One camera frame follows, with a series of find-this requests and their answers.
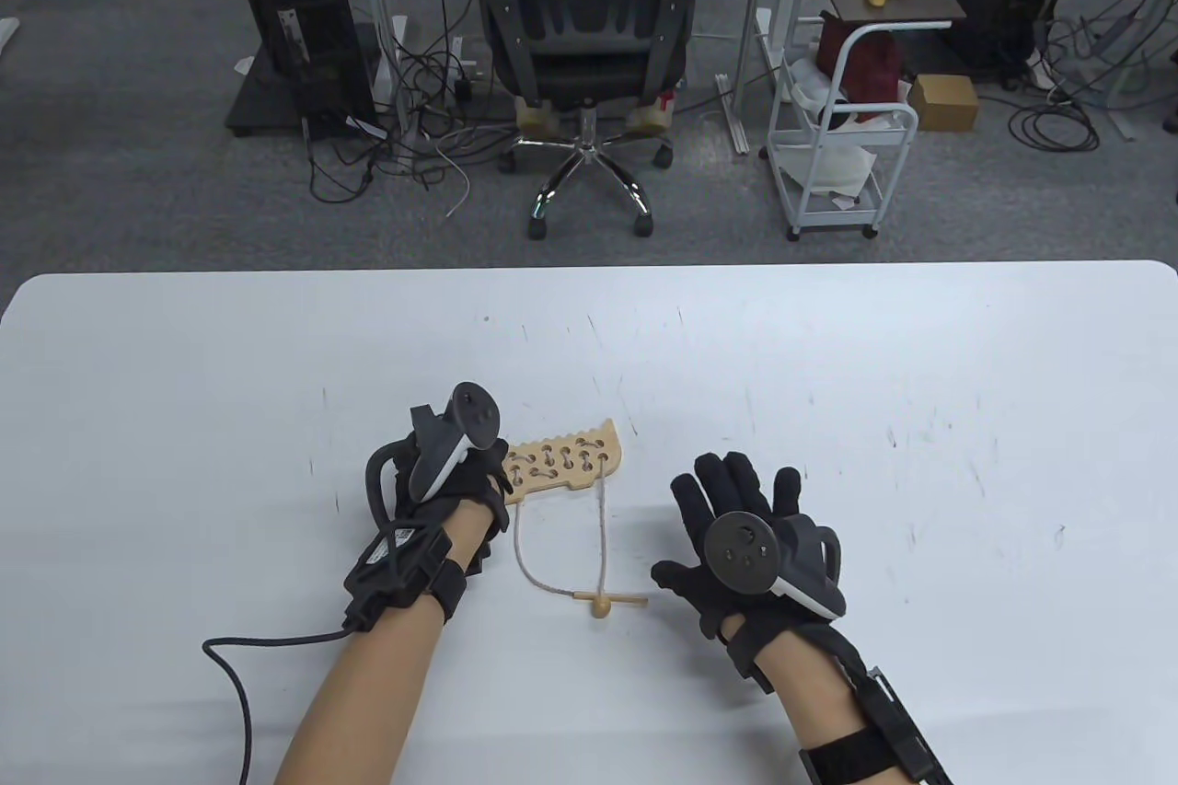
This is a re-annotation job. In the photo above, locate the person's left hand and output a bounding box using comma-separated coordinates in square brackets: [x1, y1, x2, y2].
[391, 431, 514, 537]

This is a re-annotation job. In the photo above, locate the person's right hand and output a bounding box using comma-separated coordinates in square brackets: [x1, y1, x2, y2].
[651, 452, 843, 643]

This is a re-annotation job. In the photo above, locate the wooden crocodile lacing toy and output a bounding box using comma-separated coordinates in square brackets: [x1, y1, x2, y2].
[502, 418, 625, 505]

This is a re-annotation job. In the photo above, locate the beige lacing rope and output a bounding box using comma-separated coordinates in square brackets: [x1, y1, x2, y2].
[513, 444, 613, 604]

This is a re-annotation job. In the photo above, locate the person's right forearm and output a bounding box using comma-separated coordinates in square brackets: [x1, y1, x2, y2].
[722, 615, 889, 785]

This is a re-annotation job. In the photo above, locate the person's left forearm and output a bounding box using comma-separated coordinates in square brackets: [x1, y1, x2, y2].
[273, 500, 498, 785]

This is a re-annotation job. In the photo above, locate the black and white tracking controller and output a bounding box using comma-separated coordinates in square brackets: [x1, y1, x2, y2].
[704, 512, 848, 622]
[408, 382, 502, 502]

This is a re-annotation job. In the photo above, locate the white rolling cart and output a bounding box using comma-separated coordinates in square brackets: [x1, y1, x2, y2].
[762, 7, 919, 243]

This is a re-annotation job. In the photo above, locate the white crumpled paper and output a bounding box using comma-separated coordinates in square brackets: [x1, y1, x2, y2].
[778, 143, 875, 197]

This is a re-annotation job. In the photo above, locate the brown cardboard box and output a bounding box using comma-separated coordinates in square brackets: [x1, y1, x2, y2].
[909, 75, 979, 131]

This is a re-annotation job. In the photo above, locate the dark red bag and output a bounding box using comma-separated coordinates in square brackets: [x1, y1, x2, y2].
[817, 12, 905, 121]

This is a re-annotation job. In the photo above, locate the black mesh office chair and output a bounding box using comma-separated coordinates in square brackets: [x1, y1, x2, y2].
[469, 0, 708, 240]

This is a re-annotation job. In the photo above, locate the black computer tower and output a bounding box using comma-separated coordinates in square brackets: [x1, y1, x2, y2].
[247, 0, 386, 144]

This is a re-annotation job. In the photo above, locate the black glove cable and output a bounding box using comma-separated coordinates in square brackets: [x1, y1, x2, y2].
[365, 440, 410, 533]

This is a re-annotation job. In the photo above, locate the black forearm strapped pack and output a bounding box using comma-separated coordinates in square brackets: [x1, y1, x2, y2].
[796, 665, 953, 785]
[343, 520, 468, 634]

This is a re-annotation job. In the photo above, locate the white floor cable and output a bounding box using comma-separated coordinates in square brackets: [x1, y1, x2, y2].
[437, 132, 475, 217]

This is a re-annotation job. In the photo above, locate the black looped pack cable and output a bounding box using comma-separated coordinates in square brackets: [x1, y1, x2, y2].
[202, 629, 355, 785]

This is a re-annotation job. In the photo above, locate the tangle of black cables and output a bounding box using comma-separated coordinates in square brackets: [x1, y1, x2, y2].
[308, 12, 516, 206]

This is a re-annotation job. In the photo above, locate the coiled black floor cable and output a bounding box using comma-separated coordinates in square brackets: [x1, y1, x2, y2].
[1008, 99, 1101, 153]

